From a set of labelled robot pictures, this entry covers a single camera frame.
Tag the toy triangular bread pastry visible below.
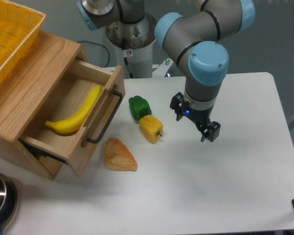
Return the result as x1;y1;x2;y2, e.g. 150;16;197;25
103;138;138;172

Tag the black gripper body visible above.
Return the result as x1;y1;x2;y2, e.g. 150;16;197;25
180;101;215;131

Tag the wooden drawer cabinet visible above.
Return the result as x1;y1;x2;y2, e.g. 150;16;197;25
0;30;88;181

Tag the black cable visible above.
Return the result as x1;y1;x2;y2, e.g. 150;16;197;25
77;40;111;68

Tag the open wooden top drawer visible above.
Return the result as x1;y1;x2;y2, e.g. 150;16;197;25
20;59;125;178

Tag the black drawer handle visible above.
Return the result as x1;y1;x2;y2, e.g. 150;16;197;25
83;90;123;146

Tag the yellow toy bell pepper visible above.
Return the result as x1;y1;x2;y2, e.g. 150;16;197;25
139;115;163;143

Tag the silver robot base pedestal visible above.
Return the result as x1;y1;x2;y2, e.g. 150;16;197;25
106;13;157;78

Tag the steel pot with lid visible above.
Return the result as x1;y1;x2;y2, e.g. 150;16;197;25
0;173;19;235

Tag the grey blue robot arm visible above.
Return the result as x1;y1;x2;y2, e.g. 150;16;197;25
77;0;255;141

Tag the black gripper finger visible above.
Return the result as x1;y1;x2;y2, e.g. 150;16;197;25
200;121;221;142
170;92;184;121

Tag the yellow plastic basket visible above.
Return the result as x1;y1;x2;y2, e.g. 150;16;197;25
0;0;46;85

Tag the yellow toy banana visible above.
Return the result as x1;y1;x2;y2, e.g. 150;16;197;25
45;85;102;135

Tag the green toy bell pepper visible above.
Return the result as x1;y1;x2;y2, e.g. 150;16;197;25
128;95;152;122

